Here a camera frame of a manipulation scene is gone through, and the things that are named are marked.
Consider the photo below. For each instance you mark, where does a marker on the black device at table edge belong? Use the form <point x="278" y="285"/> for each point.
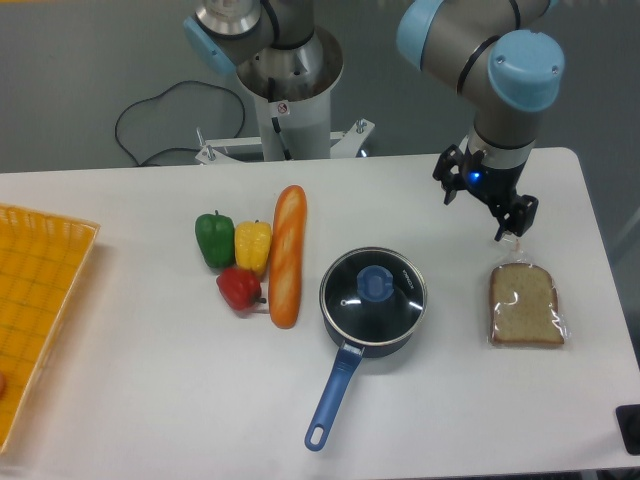
<point x="628" y="421"/>

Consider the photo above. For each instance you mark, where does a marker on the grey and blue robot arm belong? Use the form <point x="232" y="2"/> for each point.
<point x="483" y="50"/>

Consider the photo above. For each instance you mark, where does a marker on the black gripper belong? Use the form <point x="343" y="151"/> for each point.
<point x="459" y="171"/>

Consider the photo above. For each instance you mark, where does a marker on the yellow woven basket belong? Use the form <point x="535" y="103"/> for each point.
<point x="42" y="257"/>

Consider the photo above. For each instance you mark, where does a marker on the green bell pepper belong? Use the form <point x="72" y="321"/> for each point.
<point x="215" y="237"/>

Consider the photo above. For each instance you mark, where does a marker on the baguette bread loaf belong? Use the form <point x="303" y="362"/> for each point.
<point x="286" y="257"/>

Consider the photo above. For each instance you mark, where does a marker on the yellow bell pepper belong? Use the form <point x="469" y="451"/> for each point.
<point x="252" y="246"/>

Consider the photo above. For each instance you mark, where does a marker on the red bell pepper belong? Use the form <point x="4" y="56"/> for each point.
<point x="240" y="288"/>

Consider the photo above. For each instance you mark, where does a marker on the bread slice in plastic bag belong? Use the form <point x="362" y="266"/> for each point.
<point x="524" y="309"/>

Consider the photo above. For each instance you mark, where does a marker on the blue saucepan with handle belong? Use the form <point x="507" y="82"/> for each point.
<point x="346" y="362"/>

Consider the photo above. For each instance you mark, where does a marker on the glass pot lid blue knob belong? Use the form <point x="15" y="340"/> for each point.
<point x="372" y="298"/>

